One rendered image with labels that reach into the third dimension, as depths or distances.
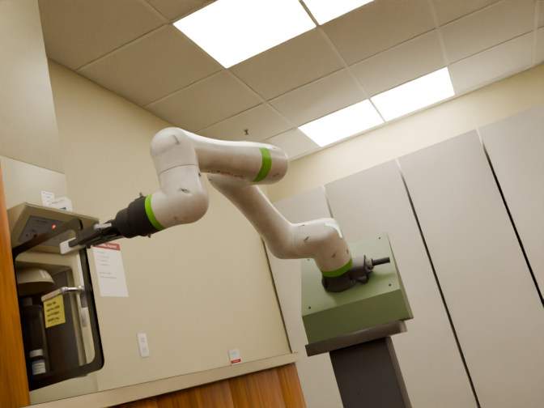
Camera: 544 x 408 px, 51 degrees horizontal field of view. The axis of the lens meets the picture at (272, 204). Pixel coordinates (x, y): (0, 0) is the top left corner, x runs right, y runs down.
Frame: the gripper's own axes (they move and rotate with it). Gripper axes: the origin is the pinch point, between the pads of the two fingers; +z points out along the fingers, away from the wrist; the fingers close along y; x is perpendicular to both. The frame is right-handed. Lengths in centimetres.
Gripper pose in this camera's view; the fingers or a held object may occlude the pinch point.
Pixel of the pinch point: (72, 244)
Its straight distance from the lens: 155.6
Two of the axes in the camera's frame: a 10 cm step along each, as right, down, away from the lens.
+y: -3.9, -1.6, -9.1
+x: 2.5, 9.3, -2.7
